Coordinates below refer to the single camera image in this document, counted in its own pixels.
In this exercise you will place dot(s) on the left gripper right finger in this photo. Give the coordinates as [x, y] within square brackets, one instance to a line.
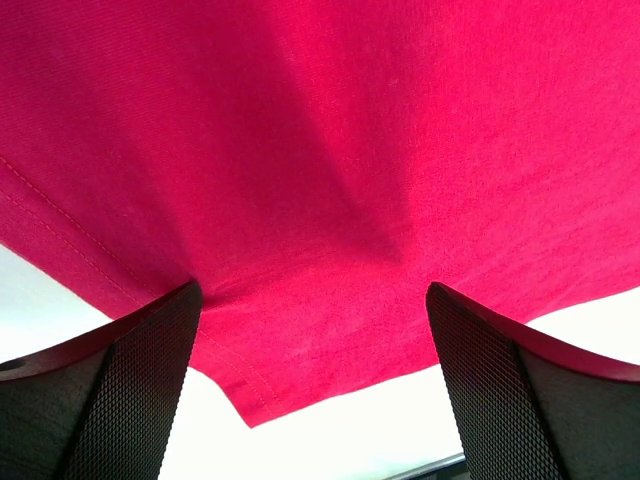
[528, 405]

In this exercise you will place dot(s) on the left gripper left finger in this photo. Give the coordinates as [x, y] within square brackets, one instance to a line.
[100, 405]

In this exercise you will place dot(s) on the magenta t shirt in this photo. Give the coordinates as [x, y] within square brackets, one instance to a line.
[316, 165]

